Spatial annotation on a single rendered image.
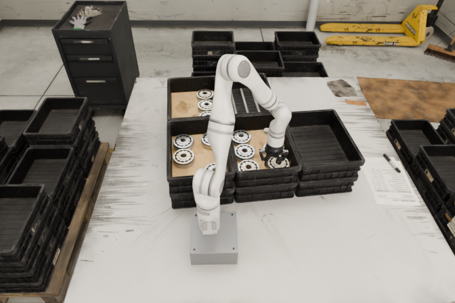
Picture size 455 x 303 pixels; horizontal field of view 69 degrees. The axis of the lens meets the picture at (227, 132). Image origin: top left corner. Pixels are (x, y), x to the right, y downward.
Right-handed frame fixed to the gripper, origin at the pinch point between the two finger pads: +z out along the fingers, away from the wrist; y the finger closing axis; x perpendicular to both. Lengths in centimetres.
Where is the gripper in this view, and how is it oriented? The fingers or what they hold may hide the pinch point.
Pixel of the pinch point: (271, 164)
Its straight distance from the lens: 158.6
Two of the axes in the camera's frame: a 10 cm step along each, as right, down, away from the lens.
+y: 10.0, 0.1, 0.3
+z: -0.2, 7.5, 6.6
